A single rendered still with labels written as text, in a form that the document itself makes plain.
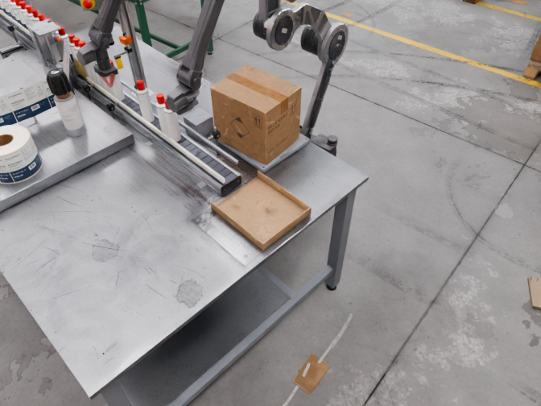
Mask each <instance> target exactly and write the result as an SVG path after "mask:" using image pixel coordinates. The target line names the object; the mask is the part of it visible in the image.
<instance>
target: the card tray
mask: <svg viewBox="0 0 541 406"><path fill-rule="evenodd" d="M210 205H211V209H212V210H213V211H215V212H216V213H217V214H219V215H220V216H221V217H222V218H224V219H225V220H226V221H227V222H228V223H229V224H230V225H232V226H233V227H234V228H236V229H237V230H238V231H240V232H241V233H242V234H243V235H245V236H246V237H247V238H248V239H249V240H250V241H251V242H253V243H254V244H255V245H257V246H258V247H259V248H260V249H262V250H263V251H264V250H265V249H266V248H267V247H269V246H270V245H271V244H273V243H274V242H275V241H277V240H278V239H279V238H281V237H282V236H283V235H285V233H287V232H288V231H289V230H291V229H292V228H293V227H295V226H296V225H297V224H299V223H300V222H301V221H303V220H304V219H305V218H306V217H307V216H309V215H310V214H311V211H312V207H311V206H310V205H308V204H307V203H305V202H304V201H302V200H300V199H299V198H298V197H296V196H295V195H294V194H292V193H290V192H289V191H287V190H286V189H285V188H284V187H282V186H281V185H279V184H277V183H276V182H274V181H273V180H272V179H271V178H269V177H268V176H266V175H264V174H263V173H261V172H260V171H259V170H258V177H257V178H255V179H254V180H252V181H251V182H250V183H248V184H246V185H244V186H243V187H241V188H240V189H239V190H237V191H236V192H234V193H232V194H231V195H229V196H228V197H227V198H225V199H224V200H222V201H220V202H219V203H217V204H216V205H215V204H213V203H212V202H211V201H210Z"/></svg>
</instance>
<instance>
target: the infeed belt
mask: <svg viewBox="0 0 541 406"><path fill-rule="evenodd" d="M78 77H79V78H80V79H81V80H85V82H86V83H87V84H88V85H91V84H90V83H89V82H87V80H86V79H85V78H84V77H82V75H78ZM93 88H94V89H95V90H96V91H97V92H99V93H100V94H102V95H103V96H104V97H106V98H107V99H110V98H109V97H107V96H106V95H105V94H103V92H101V91H100V90H99V89H97V88H96V87H93ZM124 96H125V100H124V101H122V103H124V104H125V105H127V106H128V107H130V108H131V109H132V110H133V111H134V112H136V113H137V114H139V115H140V116H141V117H142V112H141V109H140V105H139V104H138V103H137V102H136V101H134V100H133V99H131V98H130V97H128V96H127V95H125V94H124ZM110 101H111V102H112V103H113V104H115V103H116V102H115V101H113V100H112V99H110ZM117 107H119V108H120V109H121V110H123V111H124V112H126V113H127V114H128V115H129V116H131V117H132V118H133V119H135V120H136V121H137V122H139V123H140V124H141V125H143V126H144V127H146V128H147V129H148V130H149V131H150V132H152V133H153V134H154V135H156V136H157V137H159V138H160V139H162V140H163V141H164V142H165V143H166V144H167V145H169V146H170V147H172V148H173V149H174V150H176V151H177V152H179V153H180V154H181V155H182V156H183V157H185V158H186V159H187V160H189V161H190V162H192V163H193V164H195V165H196V166H197V167H198V168H199V169H200V170H202V171H203V172H205V173H206V174H207V175H209V176H210V177H212V178H213V179H214V180H215V181H216V182H218V183H219V184H221V185H222V186H225V185H227V184H228V183H230V182H231V181H233V180H235V179H236V178H238V177H239V176H238V175H237V174H235V173H234V172H232V171H231V170H229V169H228V168H227V167H226V166H225V165H223V164H221V163H220V162H219V161H217V160H216V159H214V158H213V157H212V156H210V155H209V154H208V153H206V152H205V151H203V150H202V149H200V148H199V147H198V146H197V145H195V144H194V143H192V142H191V141H190V140H188V139H186V138H185V137H184V136H182V135H181V140H180V141H179V142H178V144H179V145H180V146H181V147H183V148H184V149H186V150H187V151H189V152H190V153H191V154H193V155H194V156H195V157H196V158H198V159H199V160H201V161H202V162H203V163H205V164H206V165H208V166H209V167H210V168H211V169H212V170H214V171H215V172H217V173H218V174H220V175H221V176H223V177H224V178H225V183H222V182H220V181H219V180H218V179H217V178H216V177H214V176H213V175H211V174H210V173H209V172H207V171H206V170H204V169H203V168H202V167H201V166H200V165H198V164H197V163H195V162H194V161H193V160H191V159H190V158H188V157H187V156H186V155H185V154H184V153H183V152H181V151H180V150H178V149H177V148H176V147H174V146H173V145H171V144H170V143H169V142H168V141H167V140H165V139H164V138H162V137H161V136H160V135H158V134H157V133H155V132H154V131H153V130H152V129H151V128H149V127H148V126H146V125H145V124H144V123H142V122H141V121H139V120H138V119H137V118H136V117H135V116H133V115H132V114H130V113H129V112H128V111H126V110H125V109H123V108H122V107H121V106H120V105H117ZM154 118H155V120H154V121H153V122H152V123H151V124H152V125H153V126H155V127H156V128H158V129H159V130H160V131H161V127H160V123H159V118H157V117H156V116H155V115H154Z"/></svg>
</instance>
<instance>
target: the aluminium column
mask: <svg viewBox="0 0 541 406"><path fill-rule="evenodd" d="M119 11H120V12H119ZM118 19H119V22H120V26H121V29H122V33H123V32H125V33H126V34H127V35H130V36H131V37H132V40H133V43H130V48H132V53H131V54H132V57H133V62H134V67H135V71H136V74H137V78H138V80H143V81H144V85H145V88H147V82H146V78H145V74H144V70H143V66H142V60H141V56H140V52H139V49H138V42H137V38H136V34H135V31H134V24H133V20H132V17H131V13H130V7H129V3H128V1H127V2H123V3H122V4H121V5H120V8H119V10H118ZM122 24H123V25H122ZM147 89H148V88H147Z"/></svg>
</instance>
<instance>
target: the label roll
mask: <svg viewBox="0 0 541 406"><path fill-rule="evenodd" d="M42 165H43V160H42V158H41V156H40V154H39V151H38V149H37V147H36V145H35V143H34V141H33V139H32V137H31V134H30V132H29V130H28V129H27V128H25V127H23V126H18V125H8V126H0V183H1V184H16V183H19V182H22V181H25V180H28V179H30V178H31V177H33V176H34V175H35V174H36V173H37V172H38V171H39V170H40V169H41V168H42Z"/></svg>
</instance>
